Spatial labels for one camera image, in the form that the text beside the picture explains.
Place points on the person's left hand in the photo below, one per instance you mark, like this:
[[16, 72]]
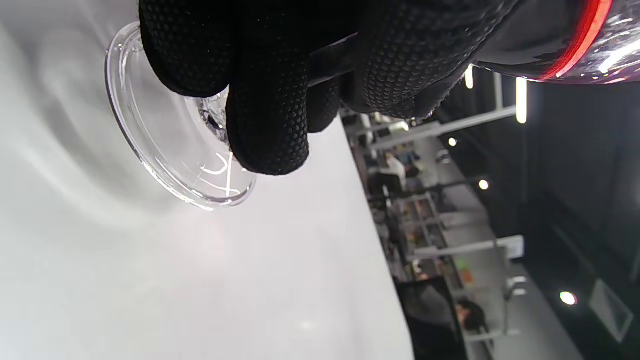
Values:
[[270, 75]]

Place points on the clear wine glass red liquid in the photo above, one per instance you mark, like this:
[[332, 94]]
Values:
[[165, 135]]

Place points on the white overhead beam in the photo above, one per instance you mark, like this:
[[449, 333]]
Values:
[[470, 247], [450, 126]]

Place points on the round ceiling spotlight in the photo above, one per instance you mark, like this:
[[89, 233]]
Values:
[[452, 142], [568, 298], [483, 184]]

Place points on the short ceiling light strip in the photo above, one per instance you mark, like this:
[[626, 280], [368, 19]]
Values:
[[468, 77]]

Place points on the shelving rack with items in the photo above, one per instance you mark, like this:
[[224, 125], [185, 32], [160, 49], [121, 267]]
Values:
[[422, 215]]

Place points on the long ceiling light strip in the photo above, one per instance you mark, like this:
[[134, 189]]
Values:
[[521, 100]]

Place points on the black monitor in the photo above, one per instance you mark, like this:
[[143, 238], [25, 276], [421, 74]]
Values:
[[430, 320]]

